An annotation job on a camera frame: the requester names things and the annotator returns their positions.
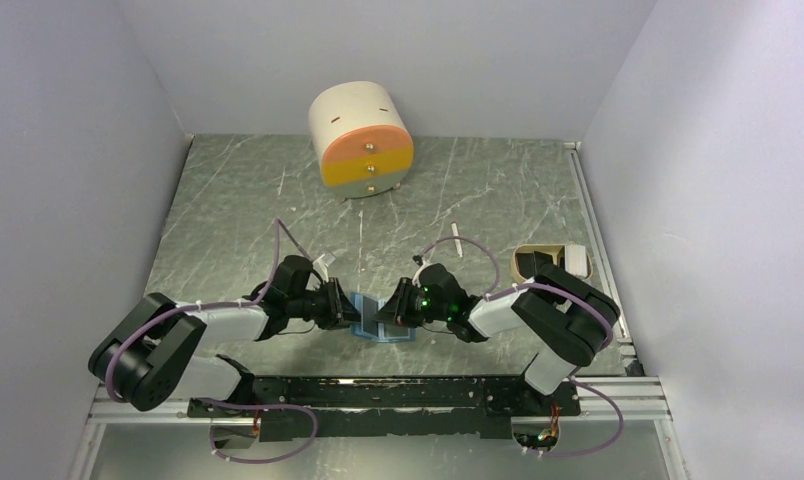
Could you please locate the white pen red cap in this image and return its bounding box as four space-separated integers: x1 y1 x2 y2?
450 221 464 258

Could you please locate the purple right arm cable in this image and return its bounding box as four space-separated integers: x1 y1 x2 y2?
411 236 625 460

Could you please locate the stack of credit cards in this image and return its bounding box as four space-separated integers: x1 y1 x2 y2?
562 244 593 279

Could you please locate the beige card tray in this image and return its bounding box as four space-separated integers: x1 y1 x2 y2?
510 244 567 282

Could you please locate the blue leather card holder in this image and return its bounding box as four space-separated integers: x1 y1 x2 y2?
349 292 416 343

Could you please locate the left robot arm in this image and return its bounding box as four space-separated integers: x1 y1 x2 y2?
88 255 361 416

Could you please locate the round cream drawer cabinet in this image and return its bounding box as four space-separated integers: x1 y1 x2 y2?
308 81 414 200

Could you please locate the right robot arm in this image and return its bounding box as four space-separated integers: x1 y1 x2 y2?
374 264 621 414

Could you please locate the aluminium frame rail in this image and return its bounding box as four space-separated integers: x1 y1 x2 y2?
70 375 687 479

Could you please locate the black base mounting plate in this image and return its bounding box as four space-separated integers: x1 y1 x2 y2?
187 375 581 442

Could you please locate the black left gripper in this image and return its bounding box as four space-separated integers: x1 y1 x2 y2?
288 277 367 330

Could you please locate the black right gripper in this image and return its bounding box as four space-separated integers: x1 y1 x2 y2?
373 277 450 328

